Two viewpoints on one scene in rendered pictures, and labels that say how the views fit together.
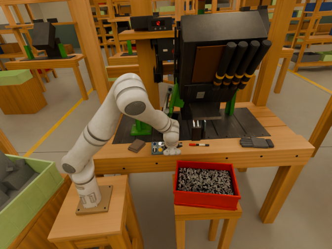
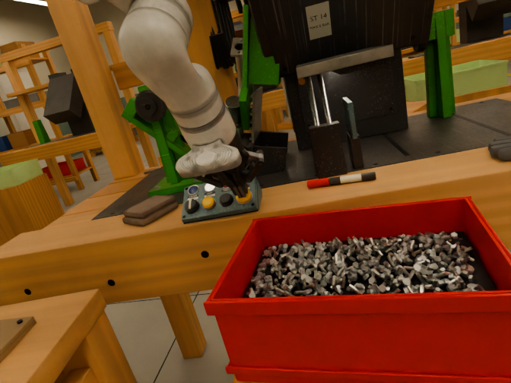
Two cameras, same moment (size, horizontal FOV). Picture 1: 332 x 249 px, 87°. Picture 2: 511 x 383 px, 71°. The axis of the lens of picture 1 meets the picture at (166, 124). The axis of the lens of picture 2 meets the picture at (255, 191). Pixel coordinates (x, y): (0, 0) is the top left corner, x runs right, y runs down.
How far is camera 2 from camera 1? 0.58 m
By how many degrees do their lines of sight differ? 17
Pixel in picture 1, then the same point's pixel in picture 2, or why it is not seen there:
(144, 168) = (169, 276)
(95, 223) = not seen: outside the picture
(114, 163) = (80, 264)
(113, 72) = (128, 73)
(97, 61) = (81, 42)
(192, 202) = (302, 361)
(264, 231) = not seen: outside the picture
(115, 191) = (33, 338)
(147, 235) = not seen: outside the picture
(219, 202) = (430, 348)
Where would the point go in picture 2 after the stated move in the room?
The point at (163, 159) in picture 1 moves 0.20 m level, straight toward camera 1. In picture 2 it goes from (222, 237) to (201, 305)
